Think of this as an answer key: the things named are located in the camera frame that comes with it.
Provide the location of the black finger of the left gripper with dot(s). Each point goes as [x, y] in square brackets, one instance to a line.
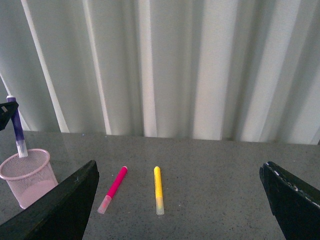
[7, 111]

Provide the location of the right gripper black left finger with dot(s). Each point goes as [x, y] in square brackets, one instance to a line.
[61, 214]

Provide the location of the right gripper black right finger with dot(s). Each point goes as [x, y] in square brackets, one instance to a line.
[294, 203]

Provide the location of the purple highlighter pen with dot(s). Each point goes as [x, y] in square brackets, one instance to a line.
[19, 135]

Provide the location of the pink highlighter pen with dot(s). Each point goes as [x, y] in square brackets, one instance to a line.
[112, 190]

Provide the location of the pink mesh pen cup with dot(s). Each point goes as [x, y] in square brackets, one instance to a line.
[29, 178]

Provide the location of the yellow highlighter pen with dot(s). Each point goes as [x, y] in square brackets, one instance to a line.
[159, 201]

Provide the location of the white pleated curtain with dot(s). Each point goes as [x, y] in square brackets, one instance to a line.
[240, 70]

